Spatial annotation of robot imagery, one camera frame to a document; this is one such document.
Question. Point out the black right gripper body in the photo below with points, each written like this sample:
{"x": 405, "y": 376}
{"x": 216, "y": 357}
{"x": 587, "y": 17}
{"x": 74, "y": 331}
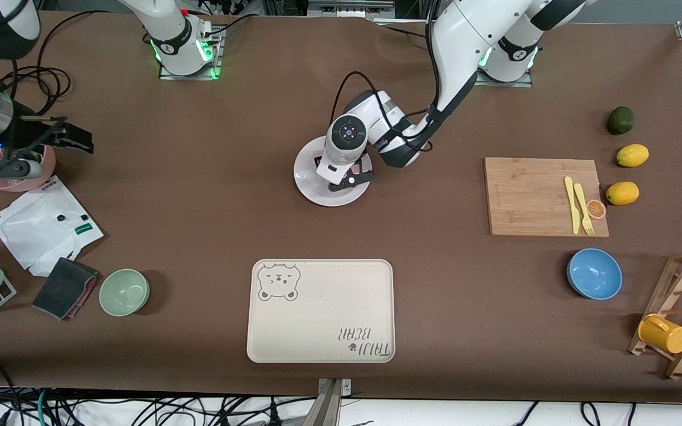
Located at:
{"x": 26, "y": 134}

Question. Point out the white round plate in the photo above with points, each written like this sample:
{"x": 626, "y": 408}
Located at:
{"x": 308, "y": 177}

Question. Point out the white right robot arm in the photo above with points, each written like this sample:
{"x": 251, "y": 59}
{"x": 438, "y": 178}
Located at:
{"x": 175, "y": 41}

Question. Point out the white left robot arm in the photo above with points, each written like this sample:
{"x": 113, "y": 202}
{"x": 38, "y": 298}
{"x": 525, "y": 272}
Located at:
{"x": 465, "y": 35}

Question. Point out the pink bowl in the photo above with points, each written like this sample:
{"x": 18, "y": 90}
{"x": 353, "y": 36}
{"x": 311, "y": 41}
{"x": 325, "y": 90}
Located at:
{"x": 48, "y": 171}

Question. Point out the white plastic bag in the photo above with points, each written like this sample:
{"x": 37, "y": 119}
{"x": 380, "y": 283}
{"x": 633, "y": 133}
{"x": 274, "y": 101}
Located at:
{"x": 33, "y": 228}

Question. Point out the dark grey folded cloth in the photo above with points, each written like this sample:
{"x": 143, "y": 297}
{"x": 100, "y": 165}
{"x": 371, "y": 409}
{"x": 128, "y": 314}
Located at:
{"x": 60, "y": 287}

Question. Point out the pale green bowl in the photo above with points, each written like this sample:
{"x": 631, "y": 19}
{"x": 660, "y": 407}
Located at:
{"x": 124, "y": 291}

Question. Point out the cream bear print tray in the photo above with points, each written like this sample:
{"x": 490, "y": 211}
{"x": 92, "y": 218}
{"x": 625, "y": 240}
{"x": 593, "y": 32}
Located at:
{"x": 320, "y": 319}

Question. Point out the wooden cutting board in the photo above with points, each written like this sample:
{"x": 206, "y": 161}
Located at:
{"x": 524, "y": 195}

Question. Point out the yellow plastic knife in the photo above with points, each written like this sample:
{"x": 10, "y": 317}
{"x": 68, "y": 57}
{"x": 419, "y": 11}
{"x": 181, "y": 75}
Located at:
{"x": 571, "y": 201}

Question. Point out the yellow plastic fork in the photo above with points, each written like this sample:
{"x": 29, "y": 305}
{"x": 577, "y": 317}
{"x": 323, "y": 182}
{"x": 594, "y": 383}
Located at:
{"x": 581, "y": 198}

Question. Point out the orange slice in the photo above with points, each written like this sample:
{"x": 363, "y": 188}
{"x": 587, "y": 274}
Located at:
{"x": 596, "y": 209}

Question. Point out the blue bowl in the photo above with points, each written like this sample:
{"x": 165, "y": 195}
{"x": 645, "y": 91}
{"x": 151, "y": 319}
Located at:
{"x": 594, "y": 274}

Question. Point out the dark green lime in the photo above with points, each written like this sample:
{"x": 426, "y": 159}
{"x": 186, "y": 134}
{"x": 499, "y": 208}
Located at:
{"x": 620, "y": 120}

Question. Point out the yellow lemon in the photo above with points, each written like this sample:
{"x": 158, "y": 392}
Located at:
{"x": 633, "y": 155}
{"x": 622, "y": 193}

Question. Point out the wooden mug rack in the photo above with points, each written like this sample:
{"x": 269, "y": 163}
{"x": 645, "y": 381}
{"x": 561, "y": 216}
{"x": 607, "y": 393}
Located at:
{"x": 658, "y": 296}

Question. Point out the yellow mug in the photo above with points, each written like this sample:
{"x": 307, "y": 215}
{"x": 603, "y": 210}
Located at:
{"x": 666, "y": 336}

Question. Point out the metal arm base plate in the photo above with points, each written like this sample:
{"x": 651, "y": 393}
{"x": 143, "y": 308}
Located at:
{"x": 214, "y": 53}
{"x": 527, "y": 83}

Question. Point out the aluminium frame structure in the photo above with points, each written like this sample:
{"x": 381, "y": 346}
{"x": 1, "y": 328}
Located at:
{"x": 350, "y": 7}

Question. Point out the metal table edge bracket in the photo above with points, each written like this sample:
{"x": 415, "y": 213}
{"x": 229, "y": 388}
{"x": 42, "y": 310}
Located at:
{"x": 330, "y": 402}

